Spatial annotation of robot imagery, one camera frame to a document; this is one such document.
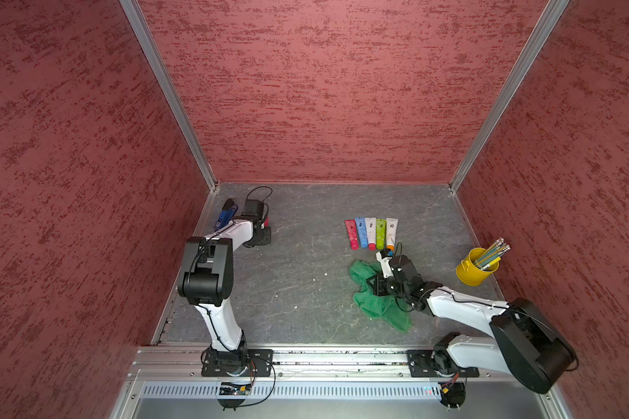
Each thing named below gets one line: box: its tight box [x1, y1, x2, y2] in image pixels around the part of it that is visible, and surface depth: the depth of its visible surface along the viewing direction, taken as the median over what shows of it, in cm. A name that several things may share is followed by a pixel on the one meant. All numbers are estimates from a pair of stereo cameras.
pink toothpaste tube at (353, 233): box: [344, 219, 360, 251], surface depth 105 cm
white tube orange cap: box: [386, 218, 399, 252], surface depth 105 cm
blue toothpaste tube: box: [353, 216, 368, 248], surface depth 105 cm
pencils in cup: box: [473, 237, 512, 270], surface depth 85 cm
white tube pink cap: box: [364, 217, 377, 252], surface depth 105 cm
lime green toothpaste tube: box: [375, 218, 388, 250], surface depth 105 cm
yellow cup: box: [456, 247, 500, 287], surface depth 87 cm
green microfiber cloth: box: [349, 259, 412, 333], surface depth 85 cm
